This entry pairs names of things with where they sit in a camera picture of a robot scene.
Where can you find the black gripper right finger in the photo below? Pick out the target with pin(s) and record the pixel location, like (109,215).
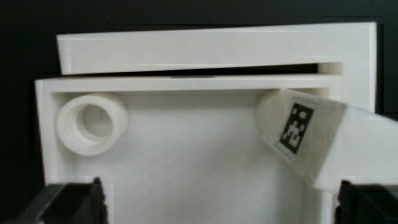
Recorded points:
(368,204)

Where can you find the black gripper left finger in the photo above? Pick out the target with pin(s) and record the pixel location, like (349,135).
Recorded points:
(68,204)

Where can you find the white table leg with tag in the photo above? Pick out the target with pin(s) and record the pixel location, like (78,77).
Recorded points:
(336,142)

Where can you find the white square tabletop tray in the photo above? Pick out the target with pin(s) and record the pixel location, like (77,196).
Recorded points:
(190,172)

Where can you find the white U-shaped obstacle fence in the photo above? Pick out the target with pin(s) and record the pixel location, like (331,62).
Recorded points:
(142,60)

